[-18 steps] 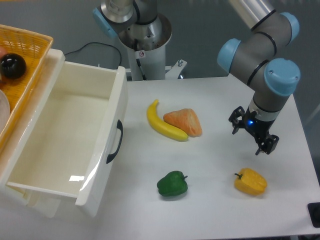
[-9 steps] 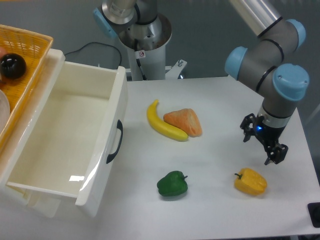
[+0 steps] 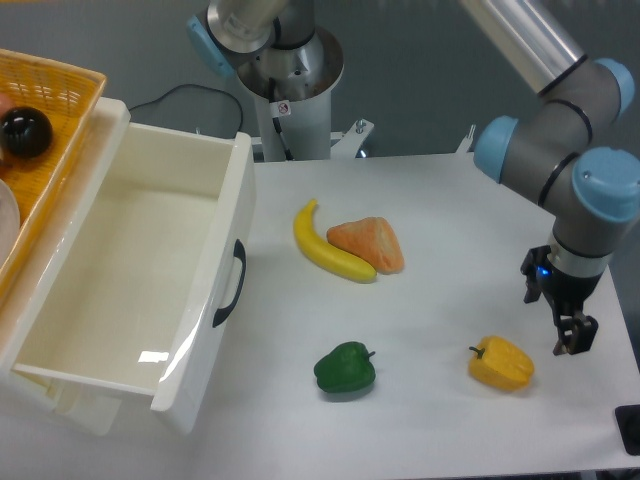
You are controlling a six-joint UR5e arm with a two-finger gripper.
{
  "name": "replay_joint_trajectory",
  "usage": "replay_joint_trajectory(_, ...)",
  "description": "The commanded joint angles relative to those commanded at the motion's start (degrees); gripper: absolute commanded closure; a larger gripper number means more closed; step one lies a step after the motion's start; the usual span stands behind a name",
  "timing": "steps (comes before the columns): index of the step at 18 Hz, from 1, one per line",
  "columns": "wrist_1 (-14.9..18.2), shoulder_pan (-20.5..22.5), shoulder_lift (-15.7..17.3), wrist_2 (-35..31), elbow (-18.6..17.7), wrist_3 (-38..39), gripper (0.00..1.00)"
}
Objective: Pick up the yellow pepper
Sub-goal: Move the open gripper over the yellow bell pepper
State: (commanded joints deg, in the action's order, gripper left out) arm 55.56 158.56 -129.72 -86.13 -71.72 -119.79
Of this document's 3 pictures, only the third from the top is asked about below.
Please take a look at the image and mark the black drawer handle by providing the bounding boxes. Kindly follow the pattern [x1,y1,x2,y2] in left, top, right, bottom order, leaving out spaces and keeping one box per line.
[212,239,247,328]

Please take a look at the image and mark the green bell pepper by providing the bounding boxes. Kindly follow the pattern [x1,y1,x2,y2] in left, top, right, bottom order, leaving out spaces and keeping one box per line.
[313,341,376,394]

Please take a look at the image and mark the yellow bell pepper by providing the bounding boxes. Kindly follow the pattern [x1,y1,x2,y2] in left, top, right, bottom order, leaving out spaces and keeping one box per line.
[468,335,535,392]

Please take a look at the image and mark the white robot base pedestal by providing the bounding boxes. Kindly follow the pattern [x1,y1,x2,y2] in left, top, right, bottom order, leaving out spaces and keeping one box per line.
[238,27,344,162]

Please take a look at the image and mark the orange croissant bread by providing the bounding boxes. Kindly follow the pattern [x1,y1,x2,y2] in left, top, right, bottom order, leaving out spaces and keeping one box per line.
[326,217,405,274]

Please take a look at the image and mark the white plastic drawer box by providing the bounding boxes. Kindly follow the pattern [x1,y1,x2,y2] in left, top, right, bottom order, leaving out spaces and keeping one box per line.
[1,98,255,435]

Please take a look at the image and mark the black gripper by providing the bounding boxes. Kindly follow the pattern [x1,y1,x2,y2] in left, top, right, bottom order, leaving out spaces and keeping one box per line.
[520,244,606,356]

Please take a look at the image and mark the yellow banana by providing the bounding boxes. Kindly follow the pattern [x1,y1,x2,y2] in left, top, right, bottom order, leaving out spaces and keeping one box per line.
[293,199,377,283]

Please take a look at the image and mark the orange woven basket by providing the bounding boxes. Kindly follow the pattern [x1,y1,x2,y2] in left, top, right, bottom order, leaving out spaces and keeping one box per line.
[1,49,107,293]

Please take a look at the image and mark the black cable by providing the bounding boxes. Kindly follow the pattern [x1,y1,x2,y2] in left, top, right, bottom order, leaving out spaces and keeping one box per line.
[127,83,244,135]

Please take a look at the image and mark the black corner object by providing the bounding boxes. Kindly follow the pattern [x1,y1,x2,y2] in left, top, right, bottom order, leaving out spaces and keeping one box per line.
[614,404,640,456]

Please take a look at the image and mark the white metal bracket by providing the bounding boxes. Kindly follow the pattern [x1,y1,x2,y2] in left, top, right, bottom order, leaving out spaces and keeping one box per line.
[330,118,375,160]

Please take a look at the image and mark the black shiny ball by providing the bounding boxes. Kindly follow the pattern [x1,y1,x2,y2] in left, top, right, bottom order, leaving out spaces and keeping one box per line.
[1,106,53,159]

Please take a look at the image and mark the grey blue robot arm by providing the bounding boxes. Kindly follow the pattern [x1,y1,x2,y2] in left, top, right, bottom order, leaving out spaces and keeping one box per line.
[187,1,639,355]

